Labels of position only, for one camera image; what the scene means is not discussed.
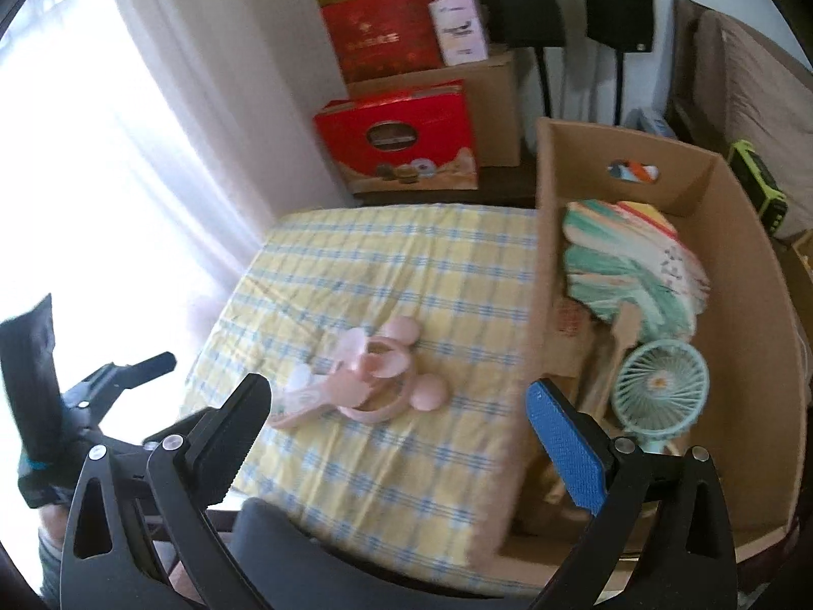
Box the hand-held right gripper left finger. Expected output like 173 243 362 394
60 374 280 610

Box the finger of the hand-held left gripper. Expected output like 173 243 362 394
62 351 177 434

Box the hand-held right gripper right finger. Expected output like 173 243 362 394
526 378 738 610

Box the beige fan with red print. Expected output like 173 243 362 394
540 295 620 423

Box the teal mini desk fan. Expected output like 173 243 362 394
611 339 709 455

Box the pink mouse-ear handheld fan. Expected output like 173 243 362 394
336 318 449 423

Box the green striped paper fan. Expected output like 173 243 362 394
562 202 700 408

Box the large cardboard box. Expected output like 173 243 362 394
473 117 804 576

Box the colourful paper fan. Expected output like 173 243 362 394
613 199 711 315

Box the person's left forearm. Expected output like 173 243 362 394
38 505 71 598

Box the yellow plaid mat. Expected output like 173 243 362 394
181 203 541 569

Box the white curtain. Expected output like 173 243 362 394
0 0 344 357

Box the green and black radio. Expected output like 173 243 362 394
727 140 789 236

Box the white and blue packet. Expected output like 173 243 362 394
626 108 677 141

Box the closed brown cardboard box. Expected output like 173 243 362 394
346 47 523 167

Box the red gift box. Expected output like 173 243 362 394
313 80 480 198
321 0 446 85

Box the brown sofa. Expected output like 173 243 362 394
664 0 813 249

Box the beige sofa cushion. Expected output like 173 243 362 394
695 9 813 192

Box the upper red gift box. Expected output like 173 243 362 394
321 0 446 85

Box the white and pink carton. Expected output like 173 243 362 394
428 0 490 68

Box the black speaker on stand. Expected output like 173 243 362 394
483 0 568 121
581 0 655 128

